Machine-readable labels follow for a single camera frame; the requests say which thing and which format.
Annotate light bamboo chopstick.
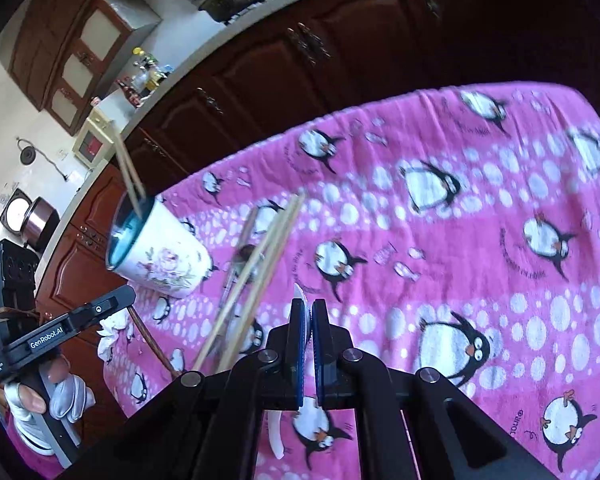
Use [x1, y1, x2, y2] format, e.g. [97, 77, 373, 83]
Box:
[215, 193, 306, 372]
[192, 194, 299, 370]

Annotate wooden handled metal fork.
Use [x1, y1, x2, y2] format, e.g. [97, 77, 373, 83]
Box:
[128, 307, 180, 379]

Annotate condiment bottles on counter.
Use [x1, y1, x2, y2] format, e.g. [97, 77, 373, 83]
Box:
[116, 47, 174, 108]

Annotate white ceramic spoon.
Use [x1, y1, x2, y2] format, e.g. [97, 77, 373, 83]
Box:
[266, 283, 311, 460]

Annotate stainless steel spoon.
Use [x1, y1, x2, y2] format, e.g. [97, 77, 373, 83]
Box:
[215, 244, 263, 339]

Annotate white floral utensil cup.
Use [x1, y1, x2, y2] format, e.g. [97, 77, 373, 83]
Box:
[105, 195, 218, 298]

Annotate left white gloved hand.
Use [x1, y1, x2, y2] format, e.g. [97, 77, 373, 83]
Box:
[2, 356, 97, 456]

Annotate pink penguin towel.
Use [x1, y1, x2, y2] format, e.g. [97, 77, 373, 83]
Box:
[98, 82, 600, 479]

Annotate pink rice cooker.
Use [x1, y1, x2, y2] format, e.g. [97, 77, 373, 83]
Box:
[0, 188, 60, 255]

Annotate dark wooden kitchen cabinets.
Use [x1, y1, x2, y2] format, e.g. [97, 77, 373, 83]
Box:
[29, 0, 600, 421]

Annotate white small oven appliance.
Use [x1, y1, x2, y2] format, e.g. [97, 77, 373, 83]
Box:
[72, 107, 119, 169]

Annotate tall wooden glass cupboard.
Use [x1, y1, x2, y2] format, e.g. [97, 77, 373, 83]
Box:
[9, 0, 161, 136]

